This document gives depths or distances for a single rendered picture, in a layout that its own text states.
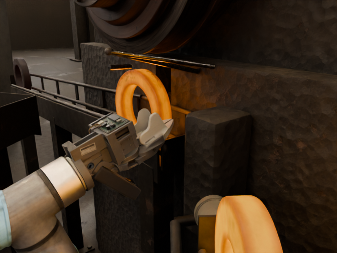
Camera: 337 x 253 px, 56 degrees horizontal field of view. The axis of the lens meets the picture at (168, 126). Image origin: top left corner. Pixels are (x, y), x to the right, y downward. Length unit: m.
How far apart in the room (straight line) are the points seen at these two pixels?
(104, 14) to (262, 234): 0.53
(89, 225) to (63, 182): 1.15
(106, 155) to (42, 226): 0.15
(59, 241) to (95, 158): 0.14
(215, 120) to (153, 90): 0.20
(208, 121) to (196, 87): 0.17
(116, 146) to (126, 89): 0.26
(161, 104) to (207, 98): 0.10
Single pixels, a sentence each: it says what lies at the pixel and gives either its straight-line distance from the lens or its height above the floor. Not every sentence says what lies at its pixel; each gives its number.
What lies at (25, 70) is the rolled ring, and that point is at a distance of 1.67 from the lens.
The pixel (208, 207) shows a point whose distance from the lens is 0.49.
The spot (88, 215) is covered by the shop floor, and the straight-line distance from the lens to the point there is 1.73.
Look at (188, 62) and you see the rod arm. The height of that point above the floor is 0.88.
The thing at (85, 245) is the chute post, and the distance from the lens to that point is 1.53.
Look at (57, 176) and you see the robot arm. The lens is 0.52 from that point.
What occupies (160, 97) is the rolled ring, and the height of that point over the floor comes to 0.80.
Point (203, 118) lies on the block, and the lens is 0.53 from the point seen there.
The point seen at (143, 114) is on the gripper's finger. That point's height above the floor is 0.78.
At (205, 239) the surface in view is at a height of 0.69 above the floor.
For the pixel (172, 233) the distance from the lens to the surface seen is 0.59.
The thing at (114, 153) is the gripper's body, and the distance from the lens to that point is 0.54.
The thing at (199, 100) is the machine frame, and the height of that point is 0.79.
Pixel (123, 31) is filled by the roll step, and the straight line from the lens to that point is 0.67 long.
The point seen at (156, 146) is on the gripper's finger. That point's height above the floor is 0.74.
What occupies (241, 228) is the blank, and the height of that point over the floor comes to 0.78.
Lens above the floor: 0.96
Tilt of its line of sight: 19 degrees down
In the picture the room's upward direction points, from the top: straight up
